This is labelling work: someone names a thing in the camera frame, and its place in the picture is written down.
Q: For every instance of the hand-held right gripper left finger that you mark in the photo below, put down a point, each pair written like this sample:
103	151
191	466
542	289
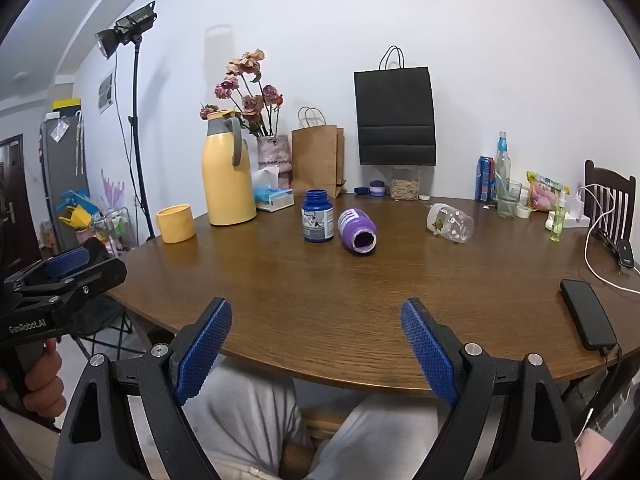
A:
204	347

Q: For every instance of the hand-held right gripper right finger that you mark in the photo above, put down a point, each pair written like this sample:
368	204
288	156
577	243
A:
430	350

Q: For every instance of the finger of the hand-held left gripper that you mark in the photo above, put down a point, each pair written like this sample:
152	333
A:
100	277
65	262

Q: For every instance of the purple pill bottle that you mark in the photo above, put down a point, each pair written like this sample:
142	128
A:
356	227

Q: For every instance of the yellow cup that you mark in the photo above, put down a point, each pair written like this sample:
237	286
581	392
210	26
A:
175	225

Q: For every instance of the person's left hand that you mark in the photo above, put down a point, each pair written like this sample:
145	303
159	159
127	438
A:
45	387

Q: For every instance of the black folding chair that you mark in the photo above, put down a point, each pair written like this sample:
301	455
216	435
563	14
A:
107	317

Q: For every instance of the storage cart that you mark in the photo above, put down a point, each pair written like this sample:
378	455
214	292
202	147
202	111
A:
112	230

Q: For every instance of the dark wooden door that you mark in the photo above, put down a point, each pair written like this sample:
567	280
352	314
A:
15	200

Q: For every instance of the person's grey pants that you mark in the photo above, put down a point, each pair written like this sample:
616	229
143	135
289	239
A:
250	420

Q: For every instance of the grey refrigerator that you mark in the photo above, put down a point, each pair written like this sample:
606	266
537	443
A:
62	170

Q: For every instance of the clear plastic bottle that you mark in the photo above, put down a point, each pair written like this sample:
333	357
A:
450	222

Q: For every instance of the black light stand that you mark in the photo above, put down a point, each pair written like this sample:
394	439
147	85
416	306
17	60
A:
136	135

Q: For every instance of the yellow thermos jug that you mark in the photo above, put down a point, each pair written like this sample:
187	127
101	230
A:
225	180

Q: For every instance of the black phone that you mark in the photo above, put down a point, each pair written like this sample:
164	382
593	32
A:
587	312

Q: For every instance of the tissue box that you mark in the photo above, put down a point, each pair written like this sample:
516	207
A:
272	199

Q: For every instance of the clear jar of grain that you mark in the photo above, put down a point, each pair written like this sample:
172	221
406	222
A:
404	187

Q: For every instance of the roll of tape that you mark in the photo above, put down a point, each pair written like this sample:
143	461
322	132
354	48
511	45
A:
523	212

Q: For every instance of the clear drinking glass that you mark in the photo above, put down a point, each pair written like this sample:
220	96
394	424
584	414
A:
509	202

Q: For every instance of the small purple jar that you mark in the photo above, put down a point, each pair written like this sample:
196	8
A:
377	189

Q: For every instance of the blue bottle with label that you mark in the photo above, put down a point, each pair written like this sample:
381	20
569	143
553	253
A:
317	217

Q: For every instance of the blue drink can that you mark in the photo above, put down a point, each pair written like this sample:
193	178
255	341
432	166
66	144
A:
485	180

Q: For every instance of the green spray bottle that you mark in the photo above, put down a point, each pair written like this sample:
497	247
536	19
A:
558	222

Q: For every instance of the pink snack packet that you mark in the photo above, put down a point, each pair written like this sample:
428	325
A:
542	192

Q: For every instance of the pink vase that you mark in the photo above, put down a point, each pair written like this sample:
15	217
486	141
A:
274	157

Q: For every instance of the tall glass bottle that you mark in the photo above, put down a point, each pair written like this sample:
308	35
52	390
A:
502	160

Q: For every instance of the white power strip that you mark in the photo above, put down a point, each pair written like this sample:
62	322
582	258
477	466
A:
580	212

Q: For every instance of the brown paper bag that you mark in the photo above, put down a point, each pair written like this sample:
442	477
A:
315	160

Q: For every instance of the small black device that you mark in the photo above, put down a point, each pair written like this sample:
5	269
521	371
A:
626	254

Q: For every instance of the dried pink flowers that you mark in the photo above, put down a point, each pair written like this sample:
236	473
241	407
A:
250	102

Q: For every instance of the black paper bag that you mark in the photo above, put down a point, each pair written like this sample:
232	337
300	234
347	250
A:
395	115

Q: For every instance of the studio light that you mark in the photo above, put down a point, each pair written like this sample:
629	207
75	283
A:
125	27

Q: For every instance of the dark wooden chair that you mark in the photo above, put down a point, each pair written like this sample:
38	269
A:
607	180

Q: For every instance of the wall picture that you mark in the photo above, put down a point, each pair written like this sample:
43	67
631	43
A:
105	92

